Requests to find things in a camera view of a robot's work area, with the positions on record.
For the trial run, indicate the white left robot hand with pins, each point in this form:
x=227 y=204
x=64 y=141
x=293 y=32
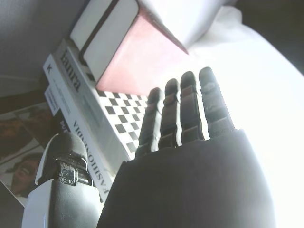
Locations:
x=190 y=185

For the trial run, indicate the black LET IT BE book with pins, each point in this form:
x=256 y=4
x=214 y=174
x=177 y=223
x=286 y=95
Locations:
x=21 y=166

